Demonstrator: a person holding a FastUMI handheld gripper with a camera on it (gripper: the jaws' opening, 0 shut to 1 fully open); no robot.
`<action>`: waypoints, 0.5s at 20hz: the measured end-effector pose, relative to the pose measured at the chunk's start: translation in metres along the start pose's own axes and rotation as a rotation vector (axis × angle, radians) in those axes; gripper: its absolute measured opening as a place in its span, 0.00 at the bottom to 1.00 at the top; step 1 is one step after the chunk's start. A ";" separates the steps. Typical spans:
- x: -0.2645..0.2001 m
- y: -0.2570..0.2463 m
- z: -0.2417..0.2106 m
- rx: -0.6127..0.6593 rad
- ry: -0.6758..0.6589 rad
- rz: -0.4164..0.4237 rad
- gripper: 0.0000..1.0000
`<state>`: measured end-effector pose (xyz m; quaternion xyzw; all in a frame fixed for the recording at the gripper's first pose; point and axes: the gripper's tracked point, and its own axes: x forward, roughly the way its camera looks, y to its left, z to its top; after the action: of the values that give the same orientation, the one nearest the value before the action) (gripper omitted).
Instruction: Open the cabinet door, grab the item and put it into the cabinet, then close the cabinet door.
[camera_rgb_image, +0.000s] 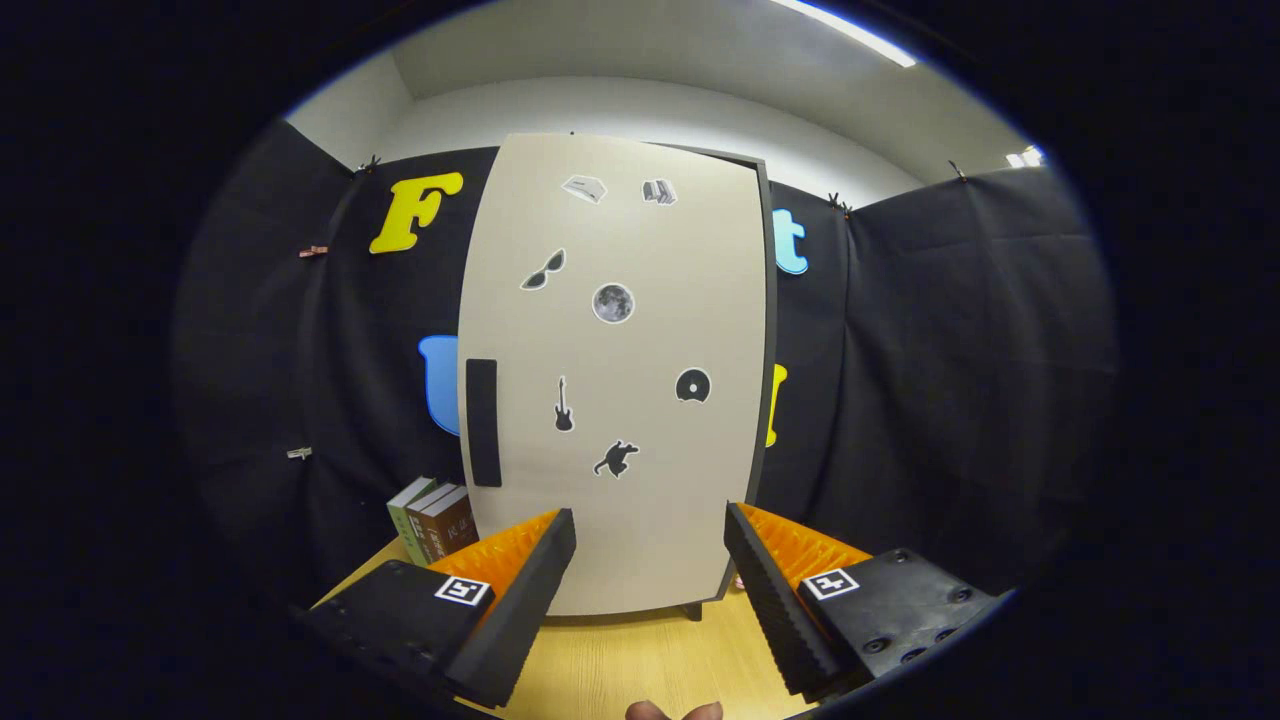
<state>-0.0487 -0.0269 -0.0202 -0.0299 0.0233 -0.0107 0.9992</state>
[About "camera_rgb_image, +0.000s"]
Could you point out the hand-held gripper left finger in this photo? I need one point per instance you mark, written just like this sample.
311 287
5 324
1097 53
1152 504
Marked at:
530 600

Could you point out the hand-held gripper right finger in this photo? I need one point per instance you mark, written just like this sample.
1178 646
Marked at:
765 590

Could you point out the black backdrop cloth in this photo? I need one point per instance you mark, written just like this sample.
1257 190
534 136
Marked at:
950 350

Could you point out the black clip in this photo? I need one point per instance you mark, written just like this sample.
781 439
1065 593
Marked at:
366 164
957 171
838 204

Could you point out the grey cabinet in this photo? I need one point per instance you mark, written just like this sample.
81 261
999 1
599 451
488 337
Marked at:
771 300

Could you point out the beige cabinet door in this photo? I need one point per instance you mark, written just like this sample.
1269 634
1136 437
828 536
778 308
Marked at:
650 250

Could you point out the small ceiling light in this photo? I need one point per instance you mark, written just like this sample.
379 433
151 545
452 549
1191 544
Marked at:
1025 157

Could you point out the long ceiling light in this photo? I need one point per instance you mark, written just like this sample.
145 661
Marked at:
850 32

